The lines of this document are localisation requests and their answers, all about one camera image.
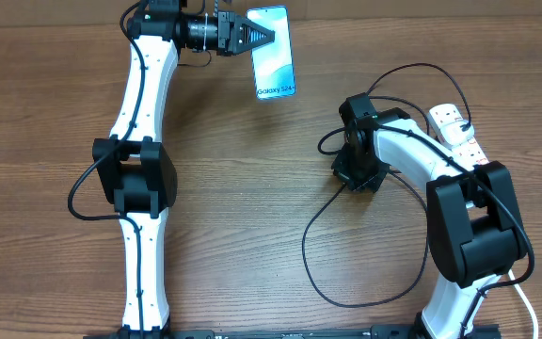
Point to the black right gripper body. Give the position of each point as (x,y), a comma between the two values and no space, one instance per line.
(360,169)

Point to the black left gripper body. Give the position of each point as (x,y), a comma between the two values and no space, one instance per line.
(224,23)

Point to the Samsung Galaxy smartphone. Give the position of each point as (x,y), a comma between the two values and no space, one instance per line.
(272,63)

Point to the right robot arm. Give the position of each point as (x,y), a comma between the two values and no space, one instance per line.
(474,227)

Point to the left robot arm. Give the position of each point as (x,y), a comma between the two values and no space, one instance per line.
(137,174)

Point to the white charger adapter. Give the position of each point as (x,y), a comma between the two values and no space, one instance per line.
(456,133)

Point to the white power strip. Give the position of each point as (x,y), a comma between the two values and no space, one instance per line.
(448,123)

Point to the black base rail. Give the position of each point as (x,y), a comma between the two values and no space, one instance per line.
(299,334)

